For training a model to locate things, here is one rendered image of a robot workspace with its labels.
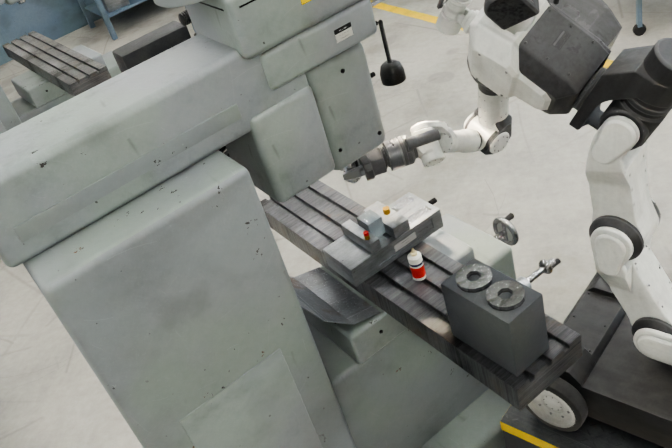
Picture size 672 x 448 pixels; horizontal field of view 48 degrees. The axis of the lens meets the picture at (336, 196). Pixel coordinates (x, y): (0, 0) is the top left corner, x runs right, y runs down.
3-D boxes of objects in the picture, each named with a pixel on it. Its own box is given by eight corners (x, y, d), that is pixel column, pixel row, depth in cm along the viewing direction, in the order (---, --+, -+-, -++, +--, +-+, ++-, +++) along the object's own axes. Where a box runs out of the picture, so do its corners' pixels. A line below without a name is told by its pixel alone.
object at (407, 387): (472, 323, 304) (448, 209, 270) (533, 364, 280) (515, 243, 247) (316, 449, 274) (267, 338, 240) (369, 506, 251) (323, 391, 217)
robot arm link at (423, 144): (394, 142, 220) (431, 130, 220) (407, 175, 217) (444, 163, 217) (395, 130, 209) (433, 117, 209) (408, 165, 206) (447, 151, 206)
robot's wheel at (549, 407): (591, 429, 223) (587, 386, 212) (584, 442, 220) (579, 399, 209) (529, 404, 235) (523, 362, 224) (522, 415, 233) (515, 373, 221)
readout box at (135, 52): (199, 84, 219) (172, 18, 208) (213, 91, 213) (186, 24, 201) (139, 116, 212) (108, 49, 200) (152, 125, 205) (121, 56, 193)
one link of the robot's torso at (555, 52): (620, 56, 199) (510, -14, 207) (654, -2, 166) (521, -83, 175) (553, 142, 197) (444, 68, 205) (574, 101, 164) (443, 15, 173)
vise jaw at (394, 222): (380, 210, 234) (377, 200, 232) (410, 228, 223) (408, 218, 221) (365, 220, 232) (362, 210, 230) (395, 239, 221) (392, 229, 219)
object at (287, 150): (289, 143, 214) (262, 62, 199) (339, 170, 196) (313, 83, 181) (235, 176, 207) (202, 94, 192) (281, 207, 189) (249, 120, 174)
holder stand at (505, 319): (483, 308, 200) (472, 252, 189) (550, 347, 184) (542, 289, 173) (451, 335, 195) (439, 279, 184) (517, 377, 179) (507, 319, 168)
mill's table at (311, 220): (312, 189, 281) (306, 172, 276) (583, 355, 189) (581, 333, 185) (262, 221, 272) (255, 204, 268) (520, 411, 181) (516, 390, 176)
